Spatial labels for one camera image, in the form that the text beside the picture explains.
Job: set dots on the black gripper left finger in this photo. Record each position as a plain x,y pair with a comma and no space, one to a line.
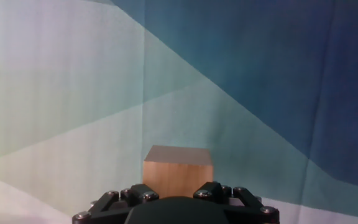
104,207

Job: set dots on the blue green gradient tablecloth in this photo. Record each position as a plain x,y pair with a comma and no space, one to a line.
104,93

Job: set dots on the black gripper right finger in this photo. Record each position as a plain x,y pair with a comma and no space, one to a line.
247,208

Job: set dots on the small wooden cube block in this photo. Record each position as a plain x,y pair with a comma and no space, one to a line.
177,174

